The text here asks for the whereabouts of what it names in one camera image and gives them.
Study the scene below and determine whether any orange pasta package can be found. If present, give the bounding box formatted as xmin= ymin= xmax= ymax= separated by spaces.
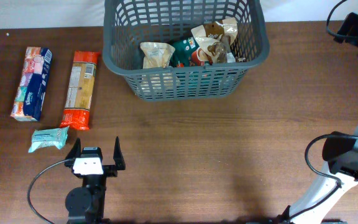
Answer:
xmin=60 ymin=51 xmax=100 ymax=130

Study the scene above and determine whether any blue Kleenex tissue pack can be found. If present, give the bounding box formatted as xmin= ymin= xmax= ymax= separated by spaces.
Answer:
xmin=11 ymin=47 xmax=53 ymax=121

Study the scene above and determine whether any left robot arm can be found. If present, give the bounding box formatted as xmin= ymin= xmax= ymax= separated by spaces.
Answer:
xmin=64 ymin=138 xmax=126 ymax=223

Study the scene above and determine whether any beige paper pouch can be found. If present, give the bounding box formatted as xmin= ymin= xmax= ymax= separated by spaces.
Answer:
xmin=139 ymin=42 xmax=181 ymax=96

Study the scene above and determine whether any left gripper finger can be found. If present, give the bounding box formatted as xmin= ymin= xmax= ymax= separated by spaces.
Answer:
xmin=64 ymin=138 xmax=81 ymax=167
xmin=113 ymin=136 xmax=126 ymax=170

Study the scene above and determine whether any teal wet wipes pack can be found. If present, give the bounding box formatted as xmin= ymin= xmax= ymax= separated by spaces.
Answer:
xmin=28 ymin=127 xmax=69 ymax=153

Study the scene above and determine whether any beige chocolate snack bag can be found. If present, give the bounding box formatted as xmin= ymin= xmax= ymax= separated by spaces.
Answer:
xmin=191 ymin=17 xmax=238 ymax=66

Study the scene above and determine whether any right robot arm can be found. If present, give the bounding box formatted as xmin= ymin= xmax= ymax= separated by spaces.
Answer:
xmin=277 ymin=126 xmax=358 ymax=223

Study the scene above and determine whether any green Nescafe coffee bag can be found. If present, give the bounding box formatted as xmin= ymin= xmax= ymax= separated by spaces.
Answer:
xmin=170 ymin=36 xmax=211 ymax=91

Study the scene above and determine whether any grey plastic basket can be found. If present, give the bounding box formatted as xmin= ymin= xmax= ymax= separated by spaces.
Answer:
xmin=103 ymin=0 xmax=270 ymax=101

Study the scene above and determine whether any left black cable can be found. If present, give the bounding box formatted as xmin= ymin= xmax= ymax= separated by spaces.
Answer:
xmin=27 ymin=157 xmax=75 ymax=224

